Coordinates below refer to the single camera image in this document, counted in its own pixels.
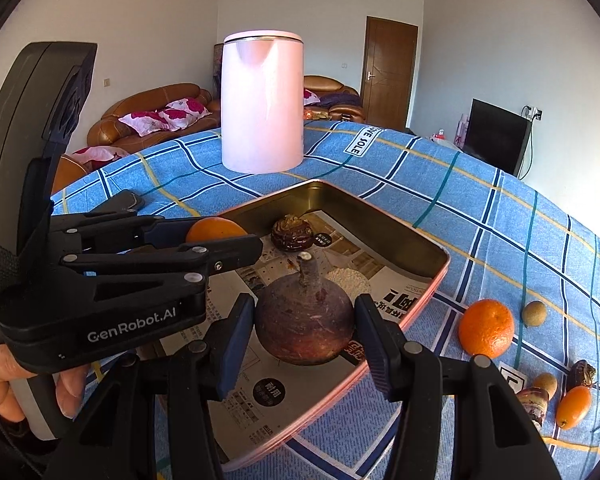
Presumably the pink cylindrical kettle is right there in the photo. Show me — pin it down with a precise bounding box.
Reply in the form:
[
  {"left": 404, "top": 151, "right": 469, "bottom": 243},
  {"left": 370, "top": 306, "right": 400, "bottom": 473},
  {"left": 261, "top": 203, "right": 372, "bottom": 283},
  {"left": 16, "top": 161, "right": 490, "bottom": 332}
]
[{"left": 221, "top": 31, "right": 304, "bottom": 175}]

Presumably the small brown kiwi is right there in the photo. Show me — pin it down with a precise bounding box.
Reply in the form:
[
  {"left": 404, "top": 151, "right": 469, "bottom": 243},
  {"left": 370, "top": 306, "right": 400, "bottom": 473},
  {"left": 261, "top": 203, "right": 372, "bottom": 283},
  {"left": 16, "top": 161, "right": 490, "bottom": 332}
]
[
  {"left": 521, "top": 301, "right": 548, "bottom": 328},
  {"left": 532, "top": 372, "right": 559, "bottom": 397}
]

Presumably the rectangular metal tin tray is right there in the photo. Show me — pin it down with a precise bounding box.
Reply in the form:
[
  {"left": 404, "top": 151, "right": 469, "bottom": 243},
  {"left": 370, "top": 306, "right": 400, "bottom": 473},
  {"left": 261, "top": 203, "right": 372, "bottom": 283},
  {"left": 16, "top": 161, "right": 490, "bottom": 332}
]
[{"left": 157, "top": 179, "right": 452, "bottom": 466}]

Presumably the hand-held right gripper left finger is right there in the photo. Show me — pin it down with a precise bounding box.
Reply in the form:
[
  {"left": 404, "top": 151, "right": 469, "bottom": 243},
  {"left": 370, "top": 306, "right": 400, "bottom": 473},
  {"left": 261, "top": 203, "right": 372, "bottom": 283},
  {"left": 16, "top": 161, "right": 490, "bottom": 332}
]
[{"left": 42, "top": 294, "right": 257, "bottom": 480}]

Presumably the orange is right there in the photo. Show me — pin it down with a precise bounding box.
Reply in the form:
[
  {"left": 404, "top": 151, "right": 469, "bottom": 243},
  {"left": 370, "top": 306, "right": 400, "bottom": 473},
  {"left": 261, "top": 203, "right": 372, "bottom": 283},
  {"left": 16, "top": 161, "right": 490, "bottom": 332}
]
[
  {"left": 458, "top": 299, "right": 516, "bottom": 359},
  {"left": 186, "top": 217, "right": 249, "bottom": 247}
]

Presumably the person's left hand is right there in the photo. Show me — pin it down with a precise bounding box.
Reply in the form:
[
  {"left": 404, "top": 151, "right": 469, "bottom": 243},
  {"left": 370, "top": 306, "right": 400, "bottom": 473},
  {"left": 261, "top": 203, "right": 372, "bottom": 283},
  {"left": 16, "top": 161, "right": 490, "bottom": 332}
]
[{"left": 0, "top": 345, "right": 90, "bottom": 423}]

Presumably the dark brown dried date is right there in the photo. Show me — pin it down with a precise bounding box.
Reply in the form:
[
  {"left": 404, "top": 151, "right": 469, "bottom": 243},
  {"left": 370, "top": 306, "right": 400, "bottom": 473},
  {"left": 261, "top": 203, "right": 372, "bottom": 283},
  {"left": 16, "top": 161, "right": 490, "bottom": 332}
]
[{"left": 566, "top": 360, "right": 597, "bottom": 392}]

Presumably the brown wrinkled dried fruit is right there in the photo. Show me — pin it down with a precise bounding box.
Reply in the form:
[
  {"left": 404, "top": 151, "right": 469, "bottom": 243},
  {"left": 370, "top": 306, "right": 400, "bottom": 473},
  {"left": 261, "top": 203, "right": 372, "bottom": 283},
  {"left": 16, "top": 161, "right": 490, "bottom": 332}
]
[{"left": 271, "top": 214, "right": 315, "bottom": 252}]

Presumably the newspaper liner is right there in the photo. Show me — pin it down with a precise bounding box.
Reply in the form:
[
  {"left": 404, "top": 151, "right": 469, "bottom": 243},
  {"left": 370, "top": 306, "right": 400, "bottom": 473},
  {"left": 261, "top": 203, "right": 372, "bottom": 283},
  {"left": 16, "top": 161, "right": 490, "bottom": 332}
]
[{"left": 160, "top": 209, "right": 431, "bottom": 461}]

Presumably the floral pink pillow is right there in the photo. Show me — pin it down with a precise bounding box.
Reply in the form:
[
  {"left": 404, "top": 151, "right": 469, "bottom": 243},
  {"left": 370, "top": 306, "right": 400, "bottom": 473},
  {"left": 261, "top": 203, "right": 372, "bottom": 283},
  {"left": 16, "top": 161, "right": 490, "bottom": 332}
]
[
  {"left": 117, "top": 97, "right": 207, "bottom": 136},
  {"left": 72, "top": 146, "right": 131, "bottom": 172}
]

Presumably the black power cable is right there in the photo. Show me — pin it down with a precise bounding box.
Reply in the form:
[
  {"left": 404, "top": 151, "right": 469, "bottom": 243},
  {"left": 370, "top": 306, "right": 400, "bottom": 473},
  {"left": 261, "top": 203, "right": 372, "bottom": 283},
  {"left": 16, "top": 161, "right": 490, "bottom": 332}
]
[{"left": 521, "top": 105, "right": 539, "bottom": 181}]

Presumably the brown leather sofa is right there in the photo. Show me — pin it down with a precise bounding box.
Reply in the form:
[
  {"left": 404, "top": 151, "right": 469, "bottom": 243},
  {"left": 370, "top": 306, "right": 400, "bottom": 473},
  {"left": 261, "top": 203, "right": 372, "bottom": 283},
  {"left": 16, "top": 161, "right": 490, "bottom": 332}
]
[
  {"left": 302, "top": 75, "right": 366, "bottom": 123},
  {"left": 52, "top": 82, "right": 224, "bottom": 192}
]

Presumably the black television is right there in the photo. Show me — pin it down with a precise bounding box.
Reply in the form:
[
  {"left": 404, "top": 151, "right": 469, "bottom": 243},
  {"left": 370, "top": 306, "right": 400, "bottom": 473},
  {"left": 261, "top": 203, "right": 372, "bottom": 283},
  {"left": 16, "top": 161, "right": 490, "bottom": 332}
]
[{"left": 462, "top": 98, "right": 531, "bottom": 177}]

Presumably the blue plaid cloth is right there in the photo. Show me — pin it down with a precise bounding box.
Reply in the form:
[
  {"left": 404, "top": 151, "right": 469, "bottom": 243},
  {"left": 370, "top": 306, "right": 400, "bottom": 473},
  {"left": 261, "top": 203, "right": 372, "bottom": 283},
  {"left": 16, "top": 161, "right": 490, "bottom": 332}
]
[{"left": 50, "top": 120, "right": 600, "bottom": 480}]

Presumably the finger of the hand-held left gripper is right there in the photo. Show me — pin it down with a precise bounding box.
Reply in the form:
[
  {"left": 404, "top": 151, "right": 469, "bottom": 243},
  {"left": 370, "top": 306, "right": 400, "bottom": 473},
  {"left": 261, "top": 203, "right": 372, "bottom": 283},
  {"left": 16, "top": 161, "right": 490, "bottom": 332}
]
[
  {"left": 60, "top": 234, "right": 264, "bottom": 292},
  {"left": 50, "top": 211, "right": 207, "bottom": 253}
]

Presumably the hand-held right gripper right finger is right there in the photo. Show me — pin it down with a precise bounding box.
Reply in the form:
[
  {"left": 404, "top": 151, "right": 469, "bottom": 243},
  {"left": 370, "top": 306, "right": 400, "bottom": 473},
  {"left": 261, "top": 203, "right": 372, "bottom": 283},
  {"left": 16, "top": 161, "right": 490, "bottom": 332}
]
[{"left": 354, "top": 294, "right": 563, "bottom": 480}]

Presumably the orange kumquat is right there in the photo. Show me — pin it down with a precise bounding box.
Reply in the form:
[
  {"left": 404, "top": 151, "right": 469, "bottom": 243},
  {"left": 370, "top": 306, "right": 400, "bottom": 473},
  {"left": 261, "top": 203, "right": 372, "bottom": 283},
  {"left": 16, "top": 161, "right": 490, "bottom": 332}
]
[{"left": 555, "top": 386, "right": 593, "bottom": 430}]

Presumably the brown wooden door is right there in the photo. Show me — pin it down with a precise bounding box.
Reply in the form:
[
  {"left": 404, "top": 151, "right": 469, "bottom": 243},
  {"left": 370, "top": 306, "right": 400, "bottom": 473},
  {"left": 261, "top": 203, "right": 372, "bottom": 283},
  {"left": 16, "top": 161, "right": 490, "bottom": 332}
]
[{"left": 359, "top": 16, "right": 419, "bottom": 132}]

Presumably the purple blanket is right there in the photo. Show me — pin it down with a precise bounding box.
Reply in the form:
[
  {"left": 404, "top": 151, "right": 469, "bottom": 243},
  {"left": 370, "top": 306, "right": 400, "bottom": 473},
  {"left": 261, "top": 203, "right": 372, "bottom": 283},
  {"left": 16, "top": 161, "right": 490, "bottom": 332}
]
[{"left": 319, "top": 91, "right": 361, "bottom": 109}]

